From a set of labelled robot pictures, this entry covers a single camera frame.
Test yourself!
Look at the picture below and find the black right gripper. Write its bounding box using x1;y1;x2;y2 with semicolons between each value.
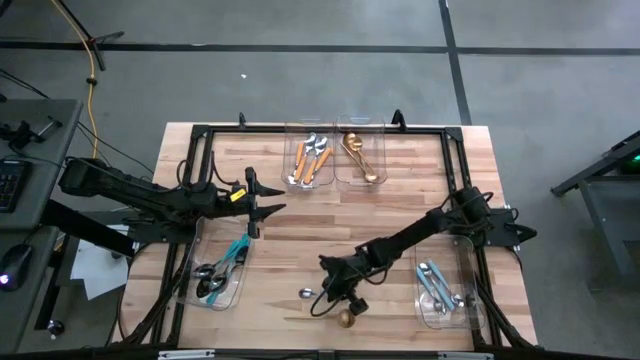
318;248;375;317

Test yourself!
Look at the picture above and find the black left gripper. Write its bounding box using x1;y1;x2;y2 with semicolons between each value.
199;167;288;240

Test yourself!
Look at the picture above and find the spoons group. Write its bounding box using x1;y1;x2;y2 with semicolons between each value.
287;141;306;185
293;132;318;184

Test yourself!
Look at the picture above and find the orange handled silver spoon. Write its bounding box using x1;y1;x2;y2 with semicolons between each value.
302;135;334;189

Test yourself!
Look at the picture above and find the clear plastic bin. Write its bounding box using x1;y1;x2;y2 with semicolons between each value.
333;113;389;187
171;213;253;311
282;118;337;190
412;234;487;334

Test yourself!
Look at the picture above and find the white paper sheet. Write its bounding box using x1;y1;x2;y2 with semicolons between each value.
69;223;132;302

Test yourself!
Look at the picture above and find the grey side desk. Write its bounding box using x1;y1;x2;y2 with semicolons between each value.
0;98;85;354

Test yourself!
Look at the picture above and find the black tripod stand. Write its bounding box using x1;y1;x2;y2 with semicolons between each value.
52;0;126;72

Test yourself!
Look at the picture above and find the black desk clamp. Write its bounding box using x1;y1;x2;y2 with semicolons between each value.
0;115;65;150

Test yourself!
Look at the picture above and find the black backlit keyboard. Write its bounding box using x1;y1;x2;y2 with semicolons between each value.
0;158;32;215

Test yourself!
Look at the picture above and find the black computer mouse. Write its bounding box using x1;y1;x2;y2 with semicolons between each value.
0;243;35;293

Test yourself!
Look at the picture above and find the grey metal stand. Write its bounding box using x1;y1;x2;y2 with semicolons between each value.
549;130;640;287

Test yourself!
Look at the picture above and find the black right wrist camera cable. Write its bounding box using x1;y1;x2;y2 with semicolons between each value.
309;272;351;318

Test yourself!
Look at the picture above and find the silver aluminium bracket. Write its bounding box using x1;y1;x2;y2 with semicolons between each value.
437;351;495;360
157;349;217;360

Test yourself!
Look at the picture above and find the yellow extension cable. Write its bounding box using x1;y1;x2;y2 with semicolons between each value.
48;0;100;161

